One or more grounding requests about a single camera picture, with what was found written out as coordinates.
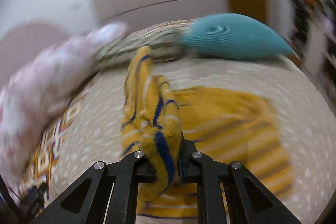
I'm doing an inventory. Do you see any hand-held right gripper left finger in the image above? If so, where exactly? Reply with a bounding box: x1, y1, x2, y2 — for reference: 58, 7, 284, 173
30, 149, 158, 224

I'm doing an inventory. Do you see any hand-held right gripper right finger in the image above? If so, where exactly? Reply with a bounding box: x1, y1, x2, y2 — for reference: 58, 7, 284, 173
177, 139, 302, 224

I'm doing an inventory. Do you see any yellow striped sweater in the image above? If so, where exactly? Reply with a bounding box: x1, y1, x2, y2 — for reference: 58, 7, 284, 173
119, 46, 293, 219

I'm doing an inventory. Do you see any pile of dark clothes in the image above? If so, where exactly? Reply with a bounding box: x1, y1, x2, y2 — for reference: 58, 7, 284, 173
289, 0, 334, 41

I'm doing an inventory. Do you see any beige dotted bedspread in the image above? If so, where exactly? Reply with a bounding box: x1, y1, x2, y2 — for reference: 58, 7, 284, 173
16, 19, 336, 224

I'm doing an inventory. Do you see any pink floral quilt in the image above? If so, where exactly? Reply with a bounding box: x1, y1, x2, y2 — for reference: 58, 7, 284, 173
0, 22, 130, 182

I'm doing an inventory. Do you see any olive white-dotted pillow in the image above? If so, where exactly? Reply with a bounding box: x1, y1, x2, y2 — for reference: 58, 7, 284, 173
94, 20, 195, 69

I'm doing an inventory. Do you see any teal pillow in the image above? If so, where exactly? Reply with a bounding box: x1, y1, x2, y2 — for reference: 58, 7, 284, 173
181, 13, 296, 60

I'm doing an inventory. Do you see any pale pink rounded furniture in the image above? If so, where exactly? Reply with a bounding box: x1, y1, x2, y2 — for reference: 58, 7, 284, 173
0, 21, 95, 88

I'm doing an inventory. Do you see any white shelf unit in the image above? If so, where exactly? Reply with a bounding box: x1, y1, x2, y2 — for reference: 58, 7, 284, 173
302, 17, 336, 98

